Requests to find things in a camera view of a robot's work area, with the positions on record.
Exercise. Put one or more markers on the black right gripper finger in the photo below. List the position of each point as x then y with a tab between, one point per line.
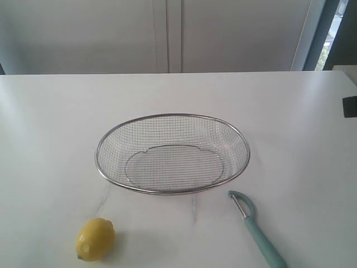
350	107

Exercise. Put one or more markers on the teal handled peeler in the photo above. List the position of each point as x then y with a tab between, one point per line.
271	255

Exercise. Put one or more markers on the yellow lemon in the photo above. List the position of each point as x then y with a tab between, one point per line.
95	240

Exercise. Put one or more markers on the white side table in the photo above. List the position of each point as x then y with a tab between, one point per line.
349	70

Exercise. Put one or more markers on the oval metal mesh basket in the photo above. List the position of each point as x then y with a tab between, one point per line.
172	154

